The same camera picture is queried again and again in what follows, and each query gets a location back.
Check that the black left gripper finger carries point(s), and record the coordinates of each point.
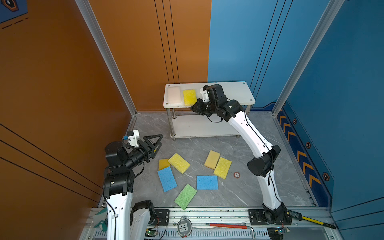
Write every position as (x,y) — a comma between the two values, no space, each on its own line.
(155,149)
(154,140)

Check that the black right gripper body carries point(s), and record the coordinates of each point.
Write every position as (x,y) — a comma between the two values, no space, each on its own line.
(206,108)

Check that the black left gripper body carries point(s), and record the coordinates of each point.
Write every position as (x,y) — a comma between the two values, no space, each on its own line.
(146,152)

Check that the yellow foam sponge front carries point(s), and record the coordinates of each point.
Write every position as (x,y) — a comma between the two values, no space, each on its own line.
(190,97)

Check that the white foam sponge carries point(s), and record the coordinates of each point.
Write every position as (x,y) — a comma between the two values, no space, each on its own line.
(174,96)

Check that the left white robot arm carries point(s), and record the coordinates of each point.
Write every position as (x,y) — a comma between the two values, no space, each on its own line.
(127,221)

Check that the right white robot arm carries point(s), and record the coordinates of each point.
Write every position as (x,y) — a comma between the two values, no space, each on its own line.
(265,154)

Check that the white two-tier metal shelf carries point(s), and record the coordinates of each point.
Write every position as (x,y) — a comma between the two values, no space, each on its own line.
(191,125)

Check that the small orange-yellow sponge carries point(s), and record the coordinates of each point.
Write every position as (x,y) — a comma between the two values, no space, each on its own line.
(163,163)

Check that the yellow cellulose sponge left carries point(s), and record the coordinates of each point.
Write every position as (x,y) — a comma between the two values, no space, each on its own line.
(179,163)

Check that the yellow cellulose sponge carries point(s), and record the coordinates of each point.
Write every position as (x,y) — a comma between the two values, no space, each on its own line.
(179,163)
(222,168)

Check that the blue cellulose sponge left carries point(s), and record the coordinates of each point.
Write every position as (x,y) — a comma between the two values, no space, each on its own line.
(167,179)

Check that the blue cellulose sponge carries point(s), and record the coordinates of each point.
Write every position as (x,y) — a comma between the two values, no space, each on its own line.
(167,179)
(207,183)

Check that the orange-yellow thick sponge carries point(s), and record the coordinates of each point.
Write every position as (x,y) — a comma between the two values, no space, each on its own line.
(212,160)

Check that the blue cellulose sponge centre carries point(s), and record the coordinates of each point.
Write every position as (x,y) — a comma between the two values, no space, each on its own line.
(207,183)

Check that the green cellulose sponge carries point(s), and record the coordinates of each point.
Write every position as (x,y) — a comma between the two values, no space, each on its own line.
(185,196)

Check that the yellow cellulose sponge right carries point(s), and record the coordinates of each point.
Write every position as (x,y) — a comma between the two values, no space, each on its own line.
(222,168)

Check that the round grey socket plate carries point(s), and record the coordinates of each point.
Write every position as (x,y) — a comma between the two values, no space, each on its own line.
(184,227)

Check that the green circuit board left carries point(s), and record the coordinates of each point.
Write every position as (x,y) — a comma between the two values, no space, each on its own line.
(151,233)

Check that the circuit board right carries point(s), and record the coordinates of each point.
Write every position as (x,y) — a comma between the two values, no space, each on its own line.
(282,230)

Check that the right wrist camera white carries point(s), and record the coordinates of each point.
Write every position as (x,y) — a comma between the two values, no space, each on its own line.
(204,93)

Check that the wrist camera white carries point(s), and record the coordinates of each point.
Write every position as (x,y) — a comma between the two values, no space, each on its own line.
(204,93)
(130,140)

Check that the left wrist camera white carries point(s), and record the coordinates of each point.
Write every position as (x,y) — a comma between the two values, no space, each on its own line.
(130,140)

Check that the small red ring marker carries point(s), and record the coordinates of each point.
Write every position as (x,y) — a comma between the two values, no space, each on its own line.
(237,175)

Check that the aluminium front rail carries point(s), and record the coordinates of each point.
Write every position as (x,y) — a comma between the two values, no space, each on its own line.
(241,223)

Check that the red handled tool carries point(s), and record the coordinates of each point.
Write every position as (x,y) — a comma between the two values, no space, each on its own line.
(227,226)

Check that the aluminium left corner post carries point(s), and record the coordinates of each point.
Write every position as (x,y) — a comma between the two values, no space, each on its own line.
(101,42)

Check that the aluminium corner post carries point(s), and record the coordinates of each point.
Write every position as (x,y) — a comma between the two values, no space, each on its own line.
(318,34)
(101,42)

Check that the aluminium right corner post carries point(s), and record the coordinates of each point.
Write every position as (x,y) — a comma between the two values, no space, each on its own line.
(318,34)

